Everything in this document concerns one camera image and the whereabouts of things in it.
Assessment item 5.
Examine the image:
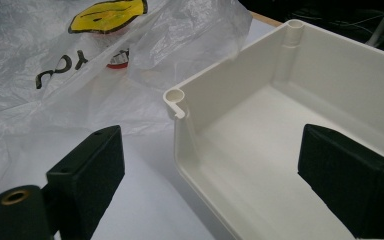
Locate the red small container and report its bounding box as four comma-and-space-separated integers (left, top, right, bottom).
104, 48, 130, 70

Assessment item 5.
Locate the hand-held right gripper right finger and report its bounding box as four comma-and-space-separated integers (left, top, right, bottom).
297, 123, 384, 240

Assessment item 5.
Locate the yellow packet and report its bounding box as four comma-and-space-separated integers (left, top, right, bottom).
67, 0, 149, 35

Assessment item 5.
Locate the clear plastic bag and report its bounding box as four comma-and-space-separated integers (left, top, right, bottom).
0, 0, 254, 214

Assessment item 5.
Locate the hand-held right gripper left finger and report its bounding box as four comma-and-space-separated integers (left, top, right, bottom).
45, 124, 126, 240

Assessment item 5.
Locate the white plastic box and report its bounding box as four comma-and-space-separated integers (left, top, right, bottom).
162, 18, 384, 240

